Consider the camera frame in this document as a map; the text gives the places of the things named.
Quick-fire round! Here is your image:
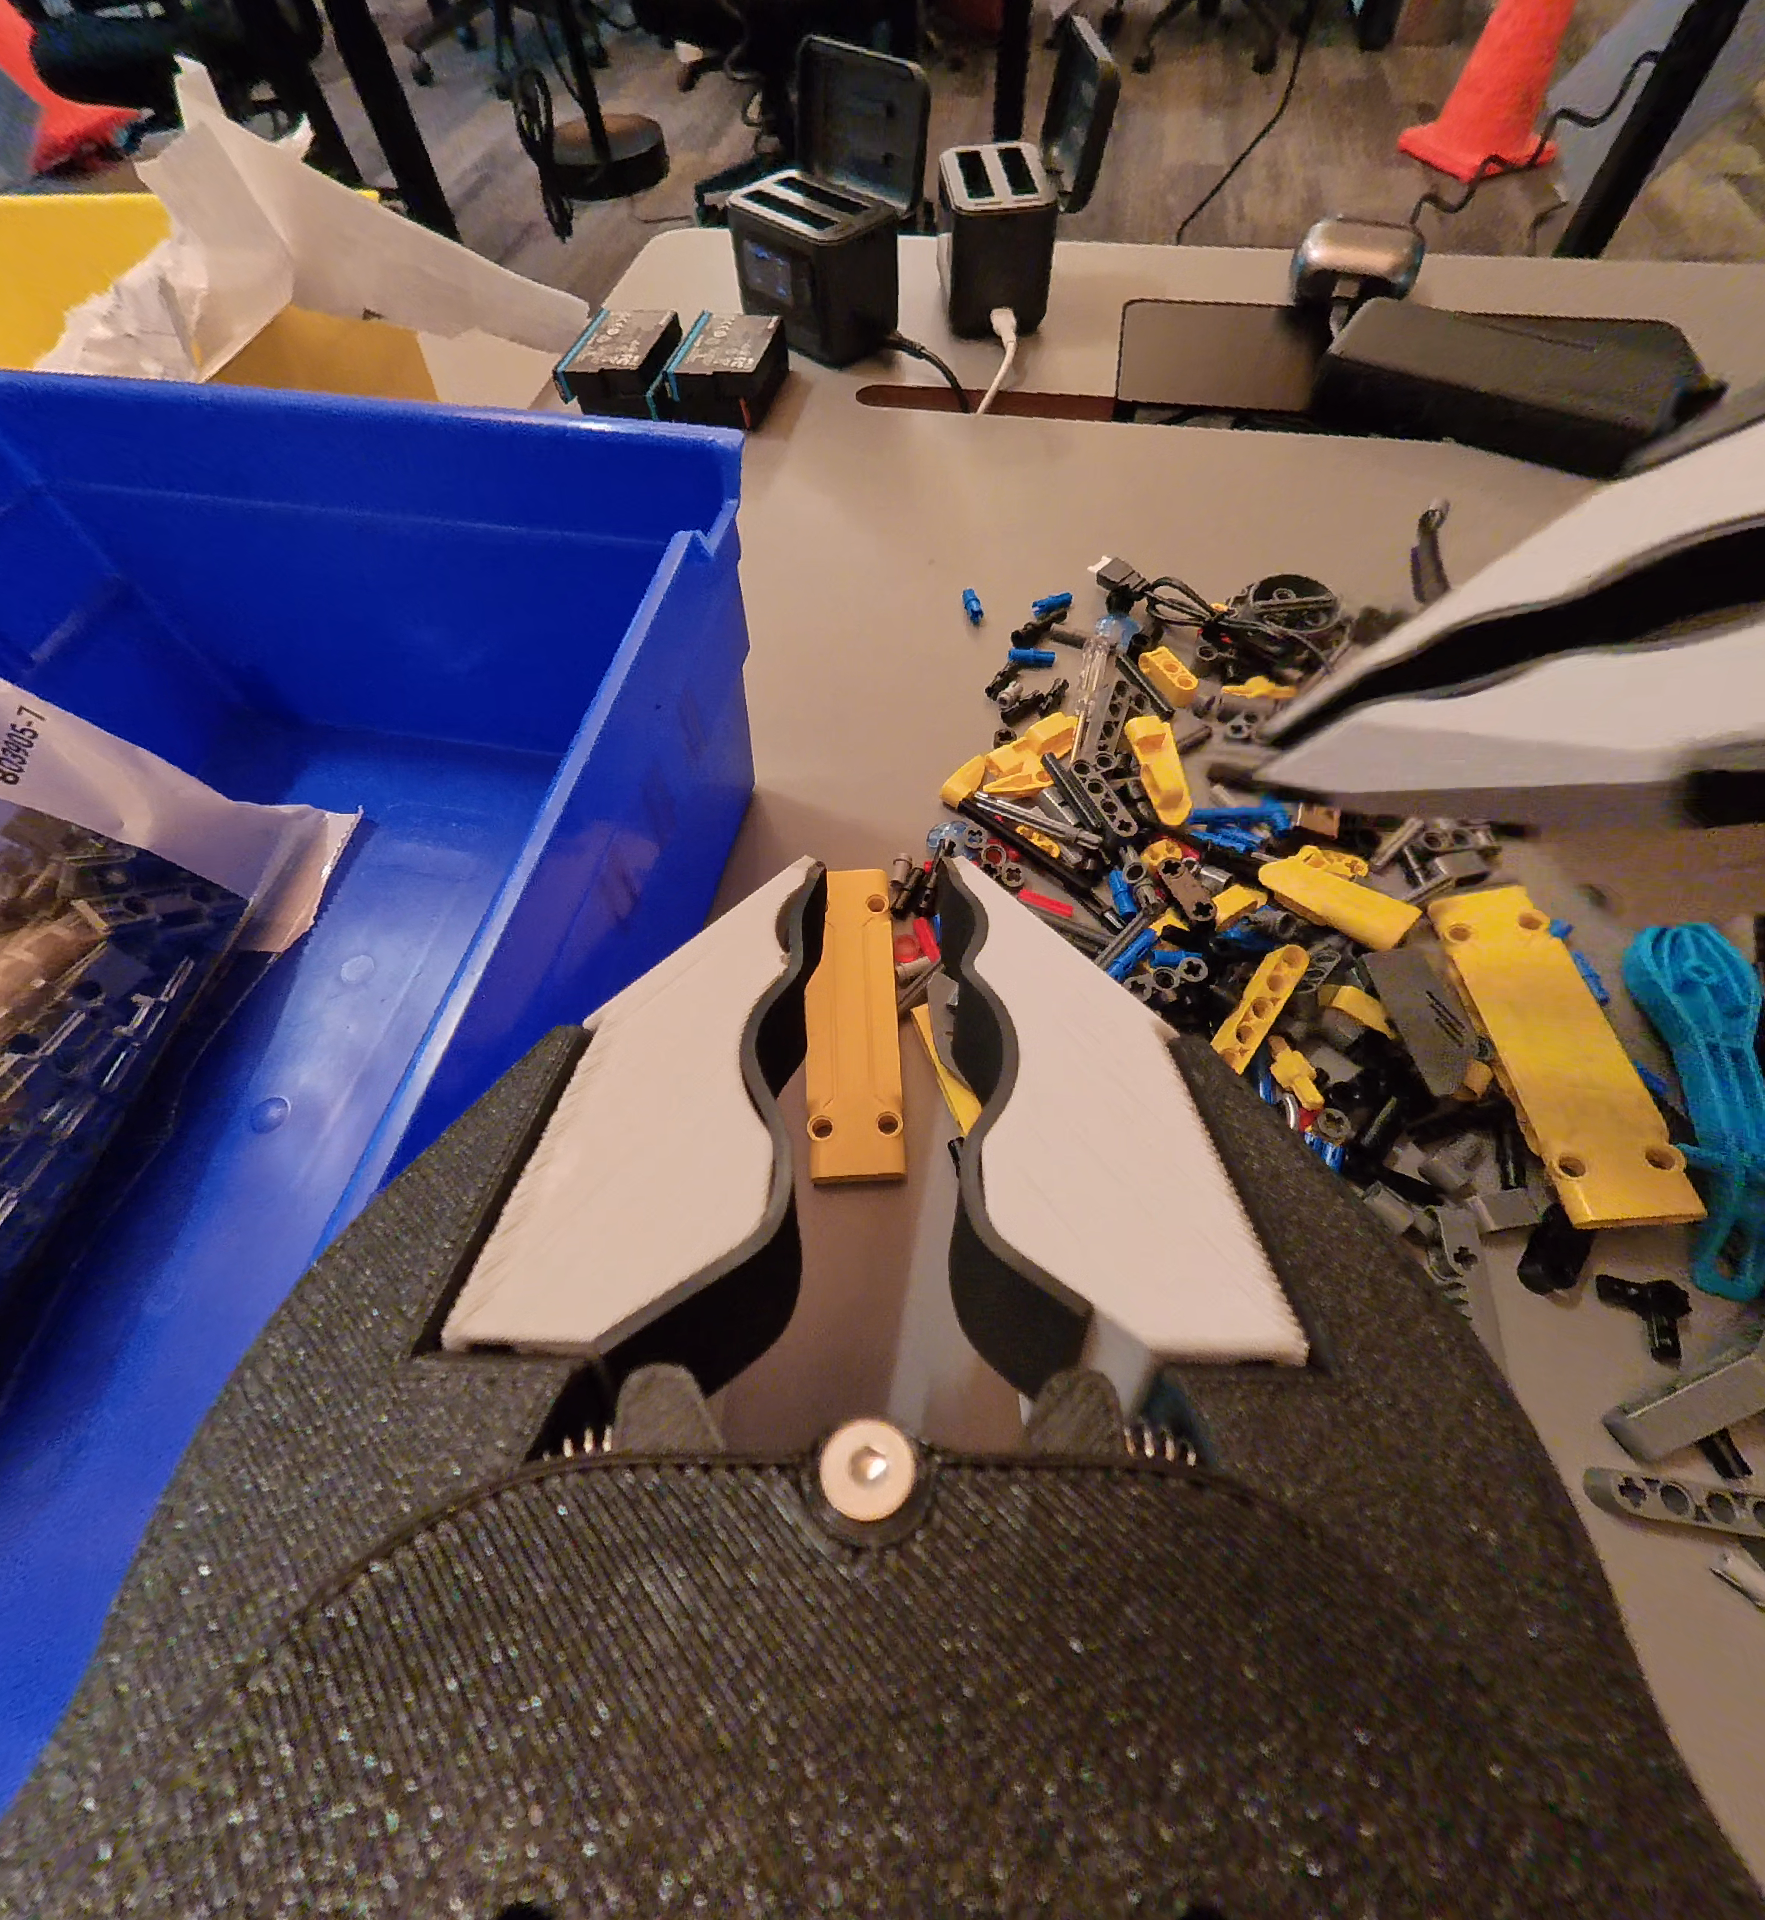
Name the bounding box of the black round stand base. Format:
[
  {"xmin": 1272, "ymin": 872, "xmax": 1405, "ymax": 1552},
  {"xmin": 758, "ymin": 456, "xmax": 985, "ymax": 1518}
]
[{"xmin": 510, "ymin": 66, "xmax": 670, "ymax": 241}]

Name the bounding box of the black open-lid battery charger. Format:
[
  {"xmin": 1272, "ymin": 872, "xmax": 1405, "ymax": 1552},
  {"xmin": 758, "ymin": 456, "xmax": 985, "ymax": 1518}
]
[{"xmin": 728, "ymin": 32, "xmax": 932, "ymax": 368}]

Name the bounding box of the yellow plastic bin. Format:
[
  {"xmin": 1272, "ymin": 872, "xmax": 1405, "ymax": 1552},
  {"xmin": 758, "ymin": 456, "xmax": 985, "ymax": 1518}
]
[{"xmin": 0, "ymin": 191, "xmax": 442, "ymax": 452}]

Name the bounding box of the orange traffic cone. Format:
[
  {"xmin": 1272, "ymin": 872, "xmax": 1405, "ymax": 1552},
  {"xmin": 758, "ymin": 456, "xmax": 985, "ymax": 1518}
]
[
  {"xmin": 1398, "ymin": 0, "xmax": 1577, "ymax": 185},
  {"xmin": 23, "ymin": 0, "xmax": 152, "ymax": 171}
]

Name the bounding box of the black charging cable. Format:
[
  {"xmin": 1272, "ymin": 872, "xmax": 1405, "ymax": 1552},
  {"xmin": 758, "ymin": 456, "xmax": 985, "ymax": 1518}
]
[{"xmin": 883, "ymin": 333, "xmax": 976, "ymax": 412}]

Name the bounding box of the blue plastic storage bin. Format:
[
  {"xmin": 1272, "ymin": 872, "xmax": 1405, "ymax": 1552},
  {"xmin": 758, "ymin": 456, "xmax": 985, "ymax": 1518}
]
[{"xmin": 0, "ymin": 366, "xmax": 758, "ymax": 1851}]

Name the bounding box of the black two-slot battery charger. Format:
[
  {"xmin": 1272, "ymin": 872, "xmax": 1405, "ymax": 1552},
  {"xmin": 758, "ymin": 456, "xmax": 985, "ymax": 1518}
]
[{"xmin": 938, "ymin": 14, "xmax": 1122, "ymax": 341}]

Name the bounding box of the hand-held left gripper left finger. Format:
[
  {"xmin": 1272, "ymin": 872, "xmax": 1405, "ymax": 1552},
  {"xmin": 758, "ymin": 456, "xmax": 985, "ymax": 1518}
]
[{"xmin": 441, "ymin": 857, "xmax": 827, "ymax": 1397}]

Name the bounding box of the clear bag of brick pieces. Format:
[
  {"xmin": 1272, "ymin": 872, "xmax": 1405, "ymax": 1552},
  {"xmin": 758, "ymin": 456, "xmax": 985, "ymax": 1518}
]
[{"xmin": 0, "ymin": 645, "xmax": 364, "ymax": 1443}]

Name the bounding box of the background desk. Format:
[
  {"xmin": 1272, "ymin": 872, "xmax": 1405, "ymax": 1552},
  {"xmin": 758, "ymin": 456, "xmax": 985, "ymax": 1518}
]
[
  {"xmin": 1550, "ymin": 0, "xmax": 1765, "ymax": 260},
  {"xmin": 318, "ymin": 0, "xmax": 467, "ymax": 244}
]

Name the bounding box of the yellow flat brick panel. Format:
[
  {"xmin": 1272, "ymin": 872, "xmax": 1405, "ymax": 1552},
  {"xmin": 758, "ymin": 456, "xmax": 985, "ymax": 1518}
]
[
  {"xmin": 1425, "ymin": 885, "xmax": 1710, "ymax": 1233},
  {"xmin": 802, "ymin": 866, "xmax": 910, "ymax": 1187}
]

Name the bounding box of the pile of toy brick pieces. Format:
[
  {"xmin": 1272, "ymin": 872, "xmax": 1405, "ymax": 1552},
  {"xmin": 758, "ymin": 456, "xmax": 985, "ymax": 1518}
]
[{"xmin": 932, "ymin": 501, "xmax": 1765, "ymax": 1616}]

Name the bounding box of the cyan brick separator tool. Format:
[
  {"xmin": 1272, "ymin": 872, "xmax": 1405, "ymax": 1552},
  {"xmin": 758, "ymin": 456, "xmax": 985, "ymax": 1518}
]
[{"xmin": 1624, "ymin": 920, "xmax": 1765, "ymax": 1301}]

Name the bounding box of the black power adapter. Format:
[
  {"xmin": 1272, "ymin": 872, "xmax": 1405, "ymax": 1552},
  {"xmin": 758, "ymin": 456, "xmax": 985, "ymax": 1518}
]
[{"xmin": 1309, "ymin": 296, "xmax": 1725, "ymax": 482}]

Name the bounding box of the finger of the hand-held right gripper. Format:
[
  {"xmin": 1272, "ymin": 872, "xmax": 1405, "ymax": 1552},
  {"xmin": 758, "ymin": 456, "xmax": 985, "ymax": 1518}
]
[
  {"xmin": 1249, "ymin": 611, "xmax": 1765, "ymax": 834},
  {"xmin": 1254, "ymin": 390, "xmax": 1765, "ymax": 752}
]

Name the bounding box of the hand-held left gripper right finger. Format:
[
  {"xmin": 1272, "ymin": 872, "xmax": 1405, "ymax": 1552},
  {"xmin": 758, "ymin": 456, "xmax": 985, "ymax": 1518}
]
[{"xmin": 940, "ymin": 854, "xmax": 1309, "ymax": 1423}]

